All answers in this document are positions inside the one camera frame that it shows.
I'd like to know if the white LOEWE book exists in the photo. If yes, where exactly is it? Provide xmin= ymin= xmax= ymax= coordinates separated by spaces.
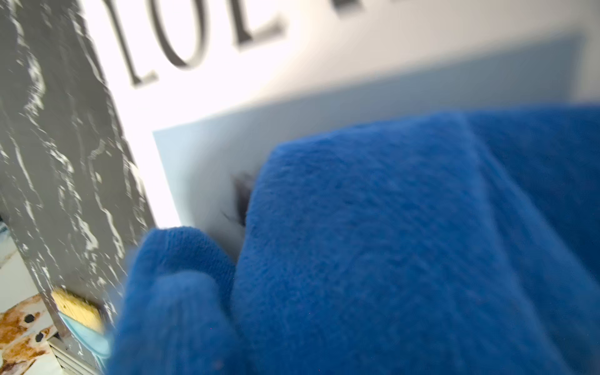
xmin=81 ymin=1 xmax=599 ymax=254

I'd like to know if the blue microfiber cloth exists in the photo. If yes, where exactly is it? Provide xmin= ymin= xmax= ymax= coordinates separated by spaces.
xmin=107 ymin=105 xmax=599 ymax=374

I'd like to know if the light blue yellow brush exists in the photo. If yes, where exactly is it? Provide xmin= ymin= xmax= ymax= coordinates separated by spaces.
xmin=51 ymin=287 xmax=112 ymax=373

